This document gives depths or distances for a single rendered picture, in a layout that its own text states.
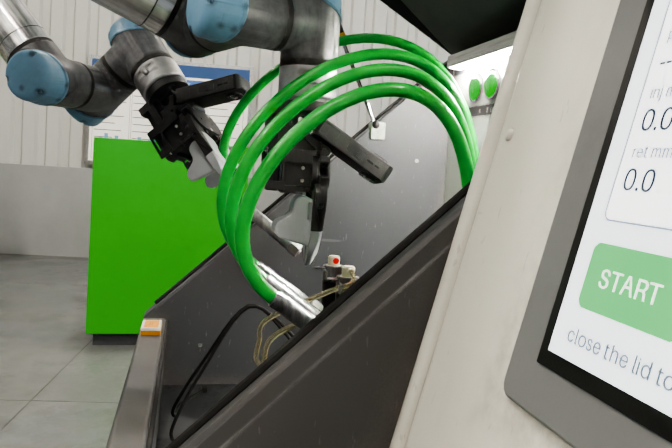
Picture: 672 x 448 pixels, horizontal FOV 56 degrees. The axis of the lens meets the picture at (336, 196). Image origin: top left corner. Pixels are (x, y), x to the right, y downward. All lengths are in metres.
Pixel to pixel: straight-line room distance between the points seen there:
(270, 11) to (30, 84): 0.39
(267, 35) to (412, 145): 0.49
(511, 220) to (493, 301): 0.05
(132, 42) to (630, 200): 0.89
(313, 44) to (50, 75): 0.39
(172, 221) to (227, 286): 2.99
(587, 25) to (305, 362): 0.31
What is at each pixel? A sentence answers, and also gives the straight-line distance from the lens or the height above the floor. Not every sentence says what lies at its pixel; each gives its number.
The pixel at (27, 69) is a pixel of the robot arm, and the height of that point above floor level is 1.34.
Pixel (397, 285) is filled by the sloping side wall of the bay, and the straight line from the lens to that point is 0.51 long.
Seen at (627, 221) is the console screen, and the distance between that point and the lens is 0.34.
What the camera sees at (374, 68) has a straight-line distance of 0.68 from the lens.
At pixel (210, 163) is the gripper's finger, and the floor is 1.22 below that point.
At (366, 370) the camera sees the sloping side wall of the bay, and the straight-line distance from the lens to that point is 0.52.
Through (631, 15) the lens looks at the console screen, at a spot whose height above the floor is 1.33.
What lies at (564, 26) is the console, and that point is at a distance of 0.47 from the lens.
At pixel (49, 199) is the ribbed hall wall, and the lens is 7.72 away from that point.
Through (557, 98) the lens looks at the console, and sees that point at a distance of 0.44.
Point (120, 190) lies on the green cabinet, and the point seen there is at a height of 0.98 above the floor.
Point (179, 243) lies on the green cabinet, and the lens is 4.15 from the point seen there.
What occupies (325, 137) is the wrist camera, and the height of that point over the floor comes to 1.27.
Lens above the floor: 1.24
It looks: 3 degrees down
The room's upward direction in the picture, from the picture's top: 4 degrees clockwise
